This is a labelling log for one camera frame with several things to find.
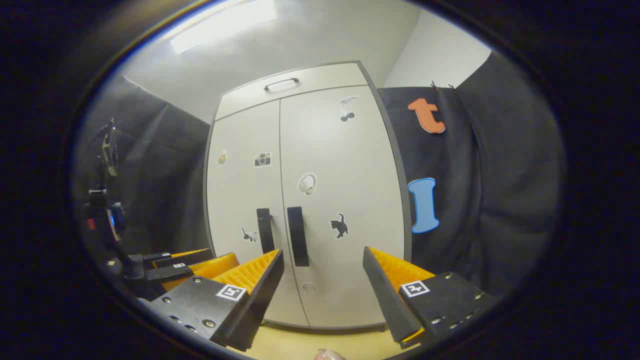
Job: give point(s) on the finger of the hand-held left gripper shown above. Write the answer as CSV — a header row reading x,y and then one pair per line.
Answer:
x,y
210,267
185,260

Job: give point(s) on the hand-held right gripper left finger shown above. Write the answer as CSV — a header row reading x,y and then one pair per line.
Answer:
x,y
260,300

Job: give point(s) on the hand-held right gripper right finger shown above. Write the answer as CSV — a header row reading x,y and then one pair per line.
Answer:
x,y
387,300

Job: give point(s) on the white shoe cabinet door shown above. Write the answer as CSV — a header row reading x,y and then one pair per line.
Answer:
x,y
240,190
350,175

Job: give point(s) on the white double-door shoe cabinet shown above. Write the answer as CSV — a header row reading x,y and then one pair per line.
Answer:
x,y
350,200

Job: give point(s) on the white cabinet drawer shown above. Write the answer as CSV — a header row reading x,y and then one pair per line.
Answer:
x,y
320,87

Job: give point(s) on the black backdrop cloth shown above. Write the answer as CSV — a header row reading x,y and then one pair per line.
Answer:
x,y
160,175
500,175

